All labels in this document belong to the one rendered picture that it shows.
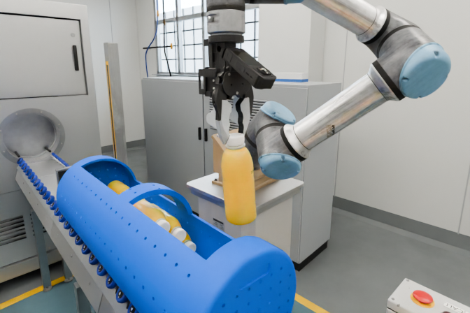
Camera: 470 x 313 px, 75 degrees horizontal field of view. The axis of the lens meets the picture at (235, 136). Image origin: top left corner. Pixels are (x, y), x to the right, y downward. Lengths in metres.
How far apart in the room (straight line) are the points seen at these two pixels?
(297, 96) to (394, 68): 1.43
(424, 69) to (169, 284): 0.69
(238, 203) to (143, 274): 0.25
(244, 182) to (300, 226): 1.83
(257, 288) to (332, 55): 3.03
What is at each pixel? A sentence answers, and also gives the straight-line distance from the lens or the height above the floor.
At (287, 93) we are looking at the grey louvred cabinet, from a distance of 2.23.
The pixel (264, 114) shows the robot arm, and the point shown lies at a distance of 0.98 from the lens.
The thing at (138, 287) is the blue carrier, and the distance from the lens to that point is 0.74.
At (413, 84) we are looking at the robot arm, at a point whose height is 1.53.
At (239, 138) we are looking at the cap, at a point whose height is 1.43.
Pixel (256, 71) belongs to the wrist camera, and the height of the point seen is 1.56.
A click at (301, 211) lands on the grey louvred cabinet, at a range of 2.39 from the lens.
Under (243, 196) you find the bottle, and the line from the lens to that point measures 0.65.
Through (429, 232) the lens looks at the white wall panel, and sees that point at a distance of 3.46.
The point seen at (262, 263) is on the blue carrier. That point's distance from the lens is 0.64.
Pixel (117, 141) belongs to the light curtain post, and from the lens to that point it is 1.93.
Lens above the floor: 1.57
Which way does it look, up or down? 13 degrees down
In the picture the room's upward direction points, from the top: straight up
